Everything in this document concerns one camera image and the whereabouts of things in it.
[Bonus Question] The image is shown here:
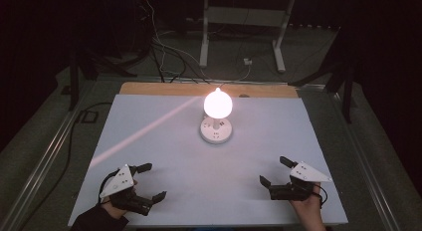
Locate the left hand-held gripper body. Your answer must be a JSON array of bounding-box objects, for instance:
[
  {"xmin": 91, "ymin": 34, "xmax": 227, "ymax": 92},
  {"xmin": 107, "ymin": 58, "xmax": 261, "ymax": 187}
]
[{"xmin": 99, "ymin": 163, "xmax": 154, "ymax": 217}]

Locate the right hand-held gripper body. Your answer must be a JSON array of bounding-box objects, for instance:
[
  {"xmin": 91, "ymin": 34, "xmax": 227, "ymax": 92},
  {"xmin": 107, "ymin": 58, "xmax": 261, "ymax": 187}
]
[{"xmin": 268, "ymin": 160, "xmax": 333, "ymax": 202}]

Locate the person's left hand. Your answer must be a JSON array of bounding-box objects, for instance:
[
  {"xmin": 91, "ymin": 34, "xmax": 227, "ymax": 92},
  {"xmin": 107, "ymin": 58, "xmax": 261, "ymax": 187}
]
[{"xmin": 101, "ymin": 198, "xmax": 129, "ymax": 221}]

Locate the person's right hand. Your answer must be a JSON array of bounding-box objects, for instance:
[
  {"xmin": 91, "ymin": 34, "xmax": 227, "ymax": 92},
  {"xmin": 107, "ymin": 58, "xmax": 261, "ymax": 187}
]
[{"xmin": 290, "ymin": 182, "xmax": 328, "ymax": 225}]

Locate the white table mat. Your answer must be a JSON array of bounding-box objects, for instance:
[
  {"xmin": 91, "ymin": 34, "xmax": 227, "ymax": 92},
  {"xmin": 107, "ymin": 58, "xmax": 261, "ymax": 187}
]
[{"xmin": 67, "ymin": 94, "xmax": 349, "ymax": 228}]

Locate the white round power socket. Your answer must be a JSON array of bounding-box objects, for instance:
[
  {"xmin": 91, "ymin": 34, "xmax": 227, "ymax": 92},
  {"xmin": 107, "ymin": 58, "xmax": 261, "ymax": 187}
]
[{"xmin": 199, "ymin": 115, "xmax": 234, "ymax": 145}]

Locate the glowing round bulb lamp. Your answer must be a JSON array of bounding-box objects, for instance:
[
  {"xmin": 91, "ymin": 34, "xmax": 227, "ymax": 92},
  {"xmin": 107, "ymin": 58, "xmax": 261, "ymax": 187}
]
[{"xmin": 203, "ymin": 87, "xmax": 234, "ymax": 130}]

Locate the black tripod stand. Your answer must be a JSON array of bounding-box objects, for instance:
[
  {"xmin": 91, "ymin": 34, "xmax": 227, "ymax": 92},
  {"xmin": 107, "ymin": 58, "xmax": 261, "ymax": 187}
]
[{"xmin": 288, "ymin": 56, "xmax": 357, "ymax": 124}]

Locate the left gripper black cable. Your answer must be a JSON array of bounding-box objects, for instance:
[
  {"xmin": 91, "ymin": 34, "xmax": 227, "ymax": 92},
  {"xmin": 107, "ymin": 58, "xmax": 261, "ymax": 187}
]
[{"xmin": 98, "ymin": 170, "xmax": 119, "ymax": 204}]

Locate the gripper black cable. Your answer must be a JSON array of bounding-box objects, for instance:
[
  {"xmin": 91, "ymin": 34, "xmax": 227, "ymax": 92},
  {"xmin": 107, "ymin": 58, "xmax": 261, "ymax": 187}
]
[
  {"xmin": 317, "ymin": 185, "xmax": 329, "ymax": 209},
  {"xmin": 98, "ymin": 170, "xmax": 119, "ymax": 204}
]

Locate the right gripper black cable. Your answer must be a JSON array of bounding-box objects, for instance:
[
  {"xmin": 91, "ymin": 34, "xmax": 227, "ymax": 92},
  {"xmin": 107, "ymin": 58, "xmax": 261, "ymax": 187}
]
[{"xmin": 317, "ymin": 185, "xmax": 329, "ymax": 209}]

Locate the long black floor cable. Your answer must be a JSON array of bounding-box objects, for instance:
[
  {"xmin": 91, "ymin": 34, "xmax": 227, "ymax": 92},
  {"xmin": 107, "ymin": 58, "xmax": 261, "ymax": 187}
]
[{"xmin": 29, "ymin": 102, "xmax": 113, "ymax": 207}]

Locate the metal floor rail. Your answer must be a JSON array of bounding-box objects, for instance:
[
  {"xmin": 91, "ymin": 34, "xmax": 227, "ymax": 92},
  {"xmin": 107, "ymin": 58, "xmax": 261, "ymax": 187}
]
[
  {"xmin": 0, "ymin": 79, "xmax": 98, "ymax": 231},
  {"xmin": 297, "ymin": 84, "xmax": 403, "ymax": 231}
]

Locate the black rectangular floor bracket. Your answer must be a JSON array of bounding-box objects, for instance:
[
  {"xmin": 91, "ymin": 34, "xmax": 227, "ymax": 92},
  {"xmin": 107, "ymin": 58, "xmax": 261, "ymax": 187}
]
[{"xmin": 77, "ymin": 110, "xmax": 100, "ymax": 123}]

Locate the white socket cable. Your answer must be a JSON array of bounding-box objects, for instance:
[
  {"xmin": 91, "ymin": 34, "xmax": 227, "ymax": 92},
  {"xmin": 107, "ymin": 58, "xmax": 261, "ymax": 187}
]
[{"xmin": 217, "ymin": 63, "xmax": 252, "ymax": 90}]

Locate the black cable bundle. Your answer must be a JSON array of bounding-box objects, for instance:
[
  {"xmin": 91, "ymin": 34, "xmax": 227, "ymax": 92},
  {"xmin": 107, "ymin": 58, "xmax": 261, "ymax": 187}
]
[{"xmin": 149, "ymin": 38, "xmax": 211, "ymax": 85}]

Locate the thin white hanging cable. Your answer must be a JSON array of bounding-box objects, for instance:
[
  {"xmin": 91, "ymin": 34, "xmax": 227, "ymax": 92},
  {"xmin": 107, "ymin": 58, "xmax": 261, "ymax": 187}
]
[{"xmin": 144, "ymin": 0, "xmax": 208, "ymax": 70}]

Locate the white metal stand frame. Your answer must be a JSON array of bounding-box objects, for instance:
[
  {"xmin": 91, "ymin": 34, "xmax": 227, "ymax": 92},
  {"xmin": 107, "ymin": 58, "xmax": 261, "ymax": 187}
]
[{"xmin": 198, "ymin": 0, "xmax": 297, "ymax": 74}]

